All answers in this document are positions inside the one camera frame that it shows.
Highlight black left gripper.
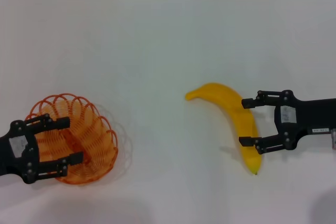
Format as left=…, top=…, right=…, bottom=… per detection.
left=0, top=113, right=85, bottom=185

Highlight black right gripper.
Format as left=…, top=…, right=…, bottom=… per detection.
left=238, top=90, right=336, bottom=155

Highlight orange wire basket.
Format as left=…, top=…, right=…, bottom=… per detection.
left=25, top=93, right=119, bottom=185

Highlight yellow banana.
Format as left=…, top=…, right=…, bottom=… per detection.
left=185, top=82, right=263, bottom=176

